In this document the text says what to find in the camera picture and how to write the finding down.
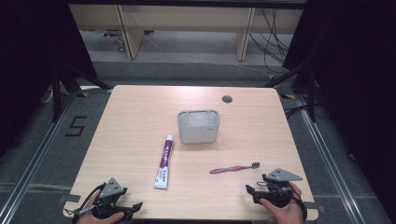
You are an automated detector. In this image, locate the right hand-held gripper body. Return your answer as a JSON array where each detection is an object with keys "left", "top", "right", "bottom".
[{"left": 258, "top": 167, "right": 304, "bottom": 209}]

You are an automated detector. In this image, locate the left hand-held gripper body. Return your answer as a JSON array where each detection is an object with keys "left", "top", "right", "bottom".
[{"left": 91, "top": 177, "right": 133, "bottom": 220}]

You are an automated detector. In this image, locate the pink toothbrush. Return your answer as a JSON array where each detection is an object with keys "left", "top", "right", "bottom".
[{"left": 208, "top": 161, "right": 262, "bottom": 175}]

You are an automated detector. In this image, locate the purple and white toothpaste tube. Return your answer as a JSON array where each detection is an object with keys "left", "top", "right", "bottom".
[{"left": 153, "top": 134, "right": 176, "bottom": 190}]

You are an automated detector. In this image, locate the grey plastic holder box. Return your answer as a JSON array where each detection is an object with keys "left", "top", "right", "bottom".
[{"left": 177, "top": 108, "right": 221, "bottom": 145}]

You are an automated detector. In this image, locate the person's left hand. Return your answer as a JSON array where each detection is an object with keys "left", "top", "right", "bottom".
[{"left": 76, "top": 198, "right": 126, "bottom": 224}]

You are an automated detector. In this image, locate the person's right hand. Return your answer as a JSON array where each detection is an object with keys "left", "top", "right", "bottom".
[{"left": 259, "top": 181, "right": 308, "bottom": 224}]

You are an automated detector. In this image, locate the grey tape strip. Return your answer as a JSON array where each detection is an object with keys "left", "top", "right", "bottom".
[
  {"left": 303, "top": 201, "right": 327, "bottom": 215},
  {"left": 58, "top": 193, "right": 82, "bottom": 203}
]

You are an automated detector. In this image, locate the black metal stand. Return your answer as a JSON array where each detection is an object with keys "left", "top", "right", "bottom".
[
  {"left": 50, "top": 61, "right": 114, "bottom": 123},
  {"left": 263, "top": 61, "right": 318, "bottom": 123}
]

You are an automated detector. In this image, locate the dark curtain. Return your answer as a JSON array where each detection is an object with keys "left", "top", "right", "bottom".
[
  {"left": 0, "top": 0, "right": 98, "bottom": 158},
  {"left": 282, "top": 0, "right": 396, "bottom": 217}
]

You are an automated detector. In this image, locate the light wooden desk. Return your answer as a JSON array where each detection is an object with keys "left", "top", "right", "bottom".
[{"left": 68, "top": 3, "right": 304, "bottom": 62}]

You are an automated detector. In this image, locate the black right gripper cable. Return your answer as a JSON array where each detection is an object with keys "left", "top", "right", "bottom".
[{"left": 290, "top": 186, "right": 309, "bottom": 223}]

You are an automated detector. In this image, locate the silver cable plug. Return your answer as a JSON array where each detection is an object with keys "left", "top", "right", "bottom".
[{"left": 73, "top": 206, "right": 95, "bottom": 217}]

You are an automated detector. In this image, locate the metal floor rail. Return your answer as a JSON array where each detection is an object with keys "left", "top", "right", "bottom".
[
  {"left": 0, "top": 90, "right": 79, "bottom": 224},
  {"left": 293, "top": 92, "right": 366, "bottom": 224}
]

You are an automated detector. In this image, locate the white floor cable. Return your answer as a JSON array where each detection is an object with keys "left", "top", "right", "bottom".
[{"left": 233, "top": 63, "right": 273, "bottom": 77}]

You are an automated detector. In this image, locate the bundle of black cables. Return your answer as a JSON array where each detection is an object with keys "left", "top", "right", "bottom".
[{"left": 248, "top": 7, "right": 291, "bottom": 75}]

